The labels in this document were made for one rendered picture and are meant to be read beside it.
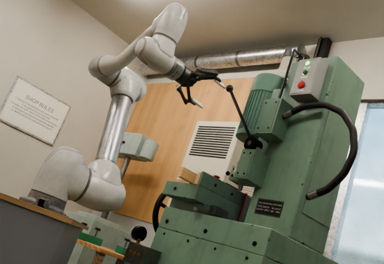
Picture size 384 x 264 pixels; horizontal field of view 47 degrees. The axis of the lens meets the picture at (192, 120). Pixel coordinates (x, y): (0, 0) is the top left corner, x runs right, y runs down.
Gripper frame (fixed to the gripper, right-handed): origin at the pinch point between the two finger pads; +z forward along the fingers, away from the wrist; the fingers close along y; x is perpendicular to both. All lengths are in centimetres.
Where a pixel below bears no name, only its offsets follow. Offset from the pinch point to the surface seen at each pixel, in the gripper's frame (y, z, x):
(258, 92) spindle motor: 14.2, 15.4, -1.2
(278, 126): 18.4, 7.3, -32.8
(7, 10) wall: -151, -43, 259
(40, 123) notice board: -210, 34, 203
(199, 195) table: -19.7, -0.3, -42.8
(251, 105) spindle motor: 8.9, 15.5, -4.7
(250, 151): 5.5, 3.7, -37.9
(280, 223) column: 1, 13, -65
